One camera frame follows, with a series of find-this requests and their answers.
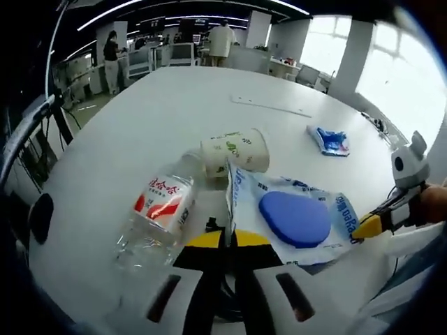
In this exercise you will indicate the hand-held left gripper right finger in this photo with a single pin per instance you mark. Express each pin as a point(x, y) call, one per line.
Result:
point(276, 303)

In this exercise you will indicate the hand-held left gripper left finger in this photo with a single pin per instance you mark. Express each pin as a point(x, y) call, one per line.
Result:
point(181, 300)

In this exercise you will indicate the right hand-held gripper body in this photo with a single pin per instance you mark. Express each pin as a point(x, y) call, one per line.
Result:
point(410, 164)

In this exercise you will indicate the blue tissue packet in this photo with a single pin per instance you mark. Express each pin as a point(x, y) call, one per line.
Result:
point(331, 141)

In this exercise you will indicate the clear bag with blue pad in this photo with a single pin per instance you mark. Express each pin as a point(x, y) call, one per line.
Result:
point(293, 216)

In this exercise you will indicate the clear plastic bottle red label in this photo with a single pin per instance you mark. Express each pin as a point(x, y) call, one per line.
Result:
point(160, 209)

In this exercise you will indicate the white paper cup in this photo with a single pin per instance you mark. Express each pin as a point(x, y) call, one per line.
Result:
point(237, 151)

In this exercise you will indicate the person's right hand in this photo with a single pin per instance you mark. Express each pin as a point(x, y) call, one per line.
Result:
point(431, 204)

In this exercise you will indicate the white power strip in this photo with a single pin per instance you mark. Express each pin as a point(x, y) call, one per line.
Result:
point(375, 122)

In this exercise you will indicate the bright window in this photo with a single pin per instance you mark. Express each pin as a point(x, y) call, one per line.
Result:
point(401, 70)

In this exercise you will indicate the black round knob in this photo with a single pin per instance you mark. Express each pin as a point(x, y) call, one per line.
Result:
point(42, 220)

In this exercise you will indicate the white table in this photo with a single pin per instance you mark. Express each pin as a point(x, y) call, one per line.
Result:
point(139, 139)

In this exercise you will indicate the black tripod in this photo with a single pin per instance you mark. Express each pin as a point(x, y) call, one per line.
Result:
point(61, 122)

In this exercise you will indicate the metal stand pole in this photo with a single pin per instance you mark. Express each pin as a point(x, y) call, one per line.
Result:
point(24, 132)

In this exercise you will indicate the grey office chair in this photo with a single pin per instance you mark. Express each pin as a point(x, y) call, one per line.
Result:
point(183, 54)

